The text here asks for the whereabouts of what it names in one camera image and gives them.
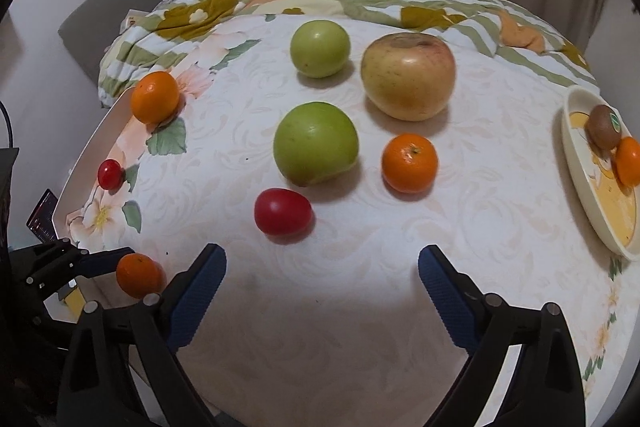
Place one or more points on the red yellow apple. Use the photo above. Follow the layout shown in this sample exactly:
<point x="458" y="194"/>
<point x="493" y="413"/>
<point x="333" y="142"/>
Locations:
<point x="408" y="76"/>

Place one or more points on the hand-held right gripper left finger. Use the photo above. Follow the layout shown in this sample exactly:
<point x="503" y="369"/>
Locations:
<point x="197" y="297"/>

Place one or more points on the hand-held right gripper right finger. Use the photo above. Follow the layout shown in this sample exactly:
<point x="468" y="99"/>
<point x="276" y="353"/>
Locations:
<point x="442" y="292"/>

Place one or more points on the cream plate with yellow print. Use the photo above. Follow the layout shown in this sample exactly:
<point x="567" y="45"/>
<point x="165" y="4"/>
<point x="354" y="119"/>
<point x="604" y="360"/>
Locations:
<point x="595" y="202"/>

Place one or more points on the white mattress edge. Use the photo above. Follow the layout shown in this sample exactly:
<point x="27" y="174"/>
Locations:
<point x="92" y="147"/>

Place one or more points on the brown kiwi with sticker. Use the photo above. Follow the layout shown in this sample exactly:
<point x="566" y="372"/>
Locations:
<point x="602" y="129"/>

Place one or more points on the white floral bed sheet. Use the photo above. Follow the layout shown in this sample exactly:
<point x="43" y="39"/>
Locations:
<point x="325" y="307"/>

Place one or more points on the large green apple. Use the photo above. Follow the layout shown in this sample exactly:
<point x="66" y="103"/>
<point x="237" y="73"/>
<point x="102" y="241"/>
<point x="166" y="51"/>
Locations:
<point x="316" y="143"/>

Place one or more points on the orange mandarin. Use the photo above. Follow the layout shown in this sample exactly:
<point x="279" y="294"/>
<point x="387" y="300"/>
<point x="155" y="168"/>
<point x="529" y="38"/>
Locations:
<point x="155" y="97"/>
<point x="410" y="163"/>
<point x="629" y="161"/>
<point x="140" y="276"/>

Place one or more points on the small green apple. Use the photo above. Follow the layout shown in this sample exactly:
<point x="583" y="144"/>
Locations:
<point x="320" y="48"/>

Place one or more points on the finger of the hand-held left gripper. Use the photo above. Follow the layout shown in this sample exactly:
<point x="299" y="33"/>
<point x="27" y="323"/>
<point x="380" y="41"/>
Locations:
<point x="97" y="263"/>

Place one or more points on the small red cherry tomato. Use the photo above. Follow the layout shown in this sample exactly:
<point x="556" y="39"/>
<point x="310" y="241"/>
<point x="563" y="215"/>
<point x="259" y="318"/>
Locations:
<point x="110" y="174"/>

